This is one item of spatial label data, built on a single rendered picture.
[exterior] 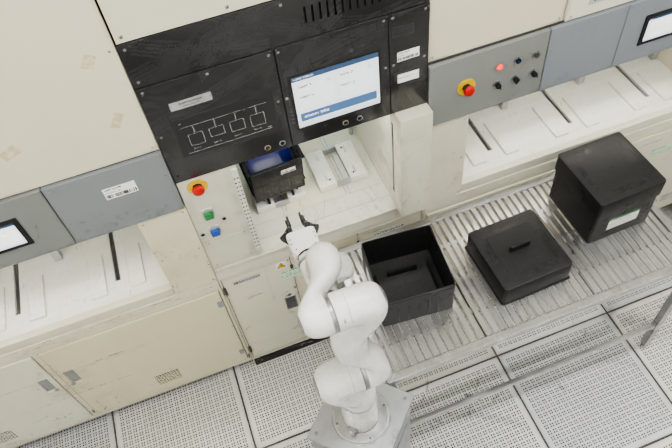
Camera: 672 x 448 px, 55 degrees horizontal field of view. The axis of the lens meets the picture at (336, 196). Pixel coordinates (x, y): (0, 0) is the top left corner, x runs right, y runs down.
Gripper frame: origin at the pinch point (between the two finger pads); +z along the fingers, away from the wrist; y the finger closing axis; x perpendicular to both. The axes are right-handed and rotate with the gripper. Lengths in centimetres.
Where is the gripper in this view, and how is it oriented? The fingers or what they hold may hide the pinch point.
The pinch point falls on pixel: (294, 220)
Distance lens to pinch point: 222.2
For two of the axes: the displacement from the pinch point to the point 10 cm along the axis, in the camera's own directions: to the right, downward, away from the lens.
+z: -3.4, -7.2, 6.1
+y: 9.4, -3.2, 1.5
